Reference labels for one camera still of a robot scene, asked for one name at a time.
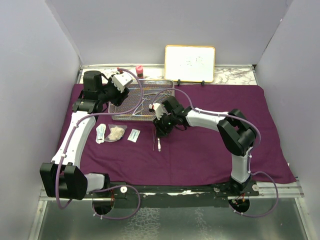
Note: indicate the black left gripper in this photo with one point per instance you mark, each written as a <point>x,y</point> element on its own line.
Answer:
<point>120,96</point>

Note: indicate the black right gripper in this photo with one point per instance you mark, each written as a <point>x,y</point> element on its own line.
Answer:
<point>161,131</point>

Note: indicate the steel tweezers front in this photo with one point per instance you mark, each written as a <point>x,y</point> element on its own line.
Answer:
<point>153,138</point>

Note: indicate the steel tweezers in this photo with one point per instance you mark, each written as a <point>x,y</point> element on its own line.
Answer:
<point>158,144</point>
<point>153,138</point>

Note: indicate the metal mesh tray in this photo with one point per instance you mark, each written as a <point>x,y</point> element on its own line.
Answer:
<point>143,114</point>

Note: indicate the steel forceps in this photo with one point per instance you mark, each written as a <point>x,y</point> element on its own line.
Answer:
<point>144,99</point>

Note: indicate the white gauze bag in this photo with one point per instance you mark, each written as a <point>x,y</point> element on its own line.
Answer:
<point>116,132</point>

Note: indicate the white blue label packet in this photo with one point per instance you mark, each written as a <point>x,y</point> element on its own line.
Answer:
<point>134,135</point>

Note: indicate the purple cloth wrap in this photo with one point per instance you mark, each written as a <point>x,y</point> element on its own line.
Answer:
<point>196,156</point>

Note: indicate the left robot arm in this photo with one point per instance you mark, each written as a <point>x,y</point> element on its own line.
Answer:
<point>62,177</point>

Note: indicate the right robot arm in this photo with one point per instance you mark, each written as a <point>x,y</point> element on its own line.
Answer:
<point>237,134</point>

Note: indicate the pink lid spice bottle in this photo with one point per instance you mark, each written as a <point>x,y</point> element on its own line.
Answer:
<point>139,71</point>

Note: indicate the yellow framed whiteboard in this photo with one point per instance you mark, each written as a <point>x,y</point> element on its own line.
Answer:
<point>188,63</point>

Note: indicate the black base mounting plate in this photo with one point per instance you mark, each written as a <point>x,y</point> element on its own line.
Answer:
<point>157,196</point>

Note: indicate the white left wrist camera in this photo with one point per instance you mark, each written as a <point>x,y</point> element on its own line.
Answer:
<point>121,81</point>

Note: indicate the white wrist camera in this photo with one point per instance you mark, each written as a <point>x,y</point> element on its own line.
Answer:
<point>121,81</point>
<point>157,109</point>

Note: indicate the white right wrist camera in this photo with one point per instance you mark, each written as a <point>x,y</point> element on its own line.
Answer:
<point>157,109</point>

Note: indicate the aluminium frame rail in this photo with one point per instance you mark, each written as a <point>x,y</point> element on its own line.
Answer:
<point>219,190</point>

